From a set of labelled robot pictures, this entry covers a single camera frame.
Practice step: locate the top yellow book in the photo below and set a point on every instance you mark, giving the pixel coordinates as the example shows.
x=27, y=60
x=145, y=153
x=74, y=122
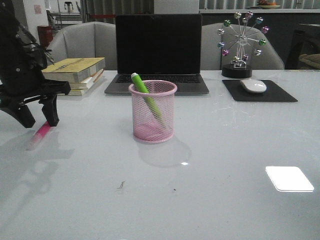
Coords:
x=74, y=70

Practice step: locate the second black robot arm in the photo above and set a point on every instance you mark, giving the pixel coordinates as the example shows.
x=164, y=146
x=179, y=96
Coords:
x=16, y=42

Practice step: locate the pink highlighter pen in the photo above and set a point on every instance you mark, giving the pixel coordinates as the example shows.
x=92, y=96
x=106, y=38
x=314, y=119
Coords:
x=39, y=136

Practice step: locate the red bin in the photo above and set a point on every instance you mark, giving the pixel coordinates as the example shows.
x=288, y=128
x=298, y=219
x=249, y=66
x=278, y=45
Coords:
x=45, y=35

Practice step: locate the black mouse pad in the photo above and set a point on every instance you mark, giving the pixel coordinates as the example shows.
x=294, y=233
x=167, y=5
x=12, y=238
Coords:
x=273, y=93

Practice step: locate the ferris wheel desk ornament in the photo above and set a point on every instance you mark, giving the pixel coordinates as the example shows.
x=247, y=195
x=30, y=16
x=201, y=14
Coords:
x=238, y=38

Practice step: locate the green highlighter pen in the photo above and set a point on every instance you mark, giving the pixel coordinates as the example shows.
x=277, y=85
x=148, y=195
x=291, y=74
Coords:
x=141, y=87

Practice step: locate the middle cream book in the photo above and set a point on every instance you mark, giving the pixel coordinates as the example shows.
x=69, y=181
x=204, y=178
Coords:
x=84, y=82

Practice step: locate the grey armchair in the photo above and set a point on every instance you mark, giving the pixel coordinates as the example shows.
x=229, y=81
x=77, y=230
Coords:
x=86, y=40
x=211, y=58

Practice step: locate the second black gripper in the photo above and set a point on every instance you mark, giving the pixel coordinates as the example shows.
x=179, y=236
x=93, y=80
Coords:
x=22, y=84

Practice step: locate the fruit bowl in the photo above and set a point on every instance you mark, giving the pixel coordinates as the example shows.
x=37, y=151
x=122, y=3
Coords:
x=266, y=4

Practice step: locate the bottom yellow book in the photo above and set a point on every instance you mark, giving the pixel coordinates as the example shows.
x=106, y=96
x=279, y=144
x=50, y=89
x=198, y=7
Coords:
x=81, y=91

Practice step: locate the left grey armchair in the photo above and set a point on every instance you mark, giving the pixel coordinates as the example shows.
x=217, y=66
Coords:
x=86, y=40

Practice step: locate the pink mesh pen holder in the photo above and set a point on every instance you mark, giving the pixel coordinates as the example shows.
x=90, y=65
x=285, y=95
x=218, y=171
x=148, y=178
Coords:
x=145, y=127

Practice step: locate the yellow book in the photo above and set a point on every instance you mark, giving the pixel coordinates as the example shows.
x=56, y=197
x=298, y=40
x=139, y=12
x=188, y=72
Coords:
x=81, y=91
x=74, y=70

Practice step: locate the grey open laptop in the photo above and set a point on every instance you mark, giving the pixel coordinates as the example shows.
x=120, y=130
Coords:
x=159, y=47

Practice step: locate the white computer mouse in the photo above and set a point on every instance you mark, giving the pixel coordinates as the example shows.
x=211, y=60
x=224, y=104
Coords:
x=253, y=86

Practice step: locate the right grey armchair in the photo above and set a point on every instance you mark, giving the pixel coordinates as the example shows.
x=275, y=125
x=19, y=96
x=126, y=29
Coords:
x=211, y=58

